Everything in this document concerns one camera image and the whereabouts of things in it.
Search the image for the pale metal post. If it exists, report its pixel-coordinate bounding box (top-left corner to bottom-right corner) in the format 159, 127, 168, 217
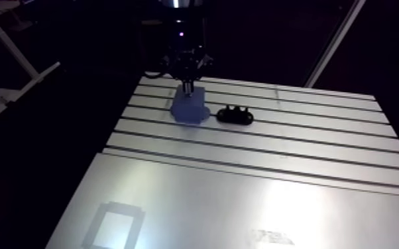
304, 0, 367, 89

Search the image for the white desk frame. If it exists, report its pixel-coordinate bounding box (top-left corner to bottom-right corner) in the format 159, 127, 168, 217
0, 0, 62, 134

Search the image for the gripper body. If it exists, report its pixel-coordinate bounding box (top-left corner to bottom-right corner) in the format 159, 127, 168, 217
161, 17, 215, 84

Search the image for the dark blue-grey block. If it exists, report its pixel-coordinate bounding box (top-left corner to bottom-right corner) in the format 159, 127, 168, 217
170, 84, 211, 126

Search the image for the black oval holder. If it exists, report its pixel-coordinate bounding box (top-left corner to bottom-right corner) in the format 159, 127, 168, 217
215, 105, 255, 126

